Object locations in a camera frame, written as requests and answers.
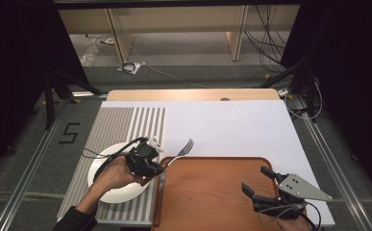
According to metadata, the clear plastic bag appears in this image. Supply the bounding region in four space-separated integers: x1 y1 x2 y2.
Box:
79 33 104 67

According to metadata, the white table cover board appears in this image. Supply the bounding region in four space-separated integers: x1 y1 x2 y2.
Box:
56 99 335 228

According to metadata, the grey striped placemat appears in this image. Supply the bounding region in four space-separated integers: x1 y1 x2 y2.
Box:
56 106 167 223

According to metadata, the white adapter cable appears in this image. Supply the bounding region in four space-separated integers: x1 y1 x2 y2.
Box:
284 79 324 122

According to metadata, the light wooden shelf unit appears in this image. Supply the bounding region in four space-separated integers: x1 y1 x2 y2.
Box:
58 4 301 64

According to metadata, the bagged black cable coil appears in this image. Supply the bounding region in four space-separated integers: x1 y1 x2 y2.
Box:
117 61 142 76

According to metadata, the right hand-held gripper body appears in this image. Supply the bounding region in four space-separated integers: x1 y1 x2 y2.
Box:
251 172 334 221

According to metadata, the person's right hand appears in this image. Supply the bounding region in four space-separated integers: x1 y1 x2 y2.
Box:
274 214 311 231

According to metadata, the bundle of black cables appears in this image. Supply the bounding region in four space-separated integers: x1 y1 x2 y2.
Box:
243 4 287 74

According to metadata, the thin white floor cable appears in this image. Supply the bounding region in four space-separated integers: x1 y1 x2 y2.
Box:
127 38 262 90

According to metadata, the wooden-handled table knife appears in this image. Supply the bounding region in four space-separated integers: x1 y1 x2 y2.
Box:
153 170 168 227

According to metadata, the grey right gripper cable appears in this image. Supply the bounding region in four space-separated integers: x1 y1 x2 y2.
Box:
257 201 322 231

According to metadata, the wooden-handled fork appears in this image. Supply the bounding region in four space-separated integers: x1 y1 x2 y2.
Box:
140 138 195 188

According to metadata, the light wooden table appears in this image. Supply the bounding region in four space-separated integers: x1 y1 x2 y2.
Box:
105 88 282 102

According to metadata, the black metal stand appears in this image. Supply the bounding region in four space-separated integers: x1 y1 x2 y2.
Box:
41 68 109 130
258 57 318 119

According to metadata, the person's left hand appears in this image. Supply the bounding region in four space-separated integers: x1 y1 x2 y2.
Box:
100 155 147 191

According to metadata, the black curtain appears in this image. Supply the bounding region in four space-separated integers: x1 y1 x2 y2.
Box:
280 0 372 206
0 0 91 182

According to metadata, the brown wooden tray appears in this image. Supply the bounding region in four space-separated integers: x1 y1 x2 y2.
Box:
151 156 285 231

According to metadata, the aluminium floor rail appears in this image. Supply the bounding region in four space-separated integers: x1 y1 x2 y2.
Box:
292 95 372 231
0 101 68 231

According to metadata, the white round plate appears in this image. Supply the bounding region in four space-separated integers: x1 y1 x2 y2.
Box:
87 141 158 205

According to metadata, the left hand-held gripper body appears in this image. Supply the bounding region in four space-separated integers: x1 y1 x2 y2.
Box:
125 136 165 177

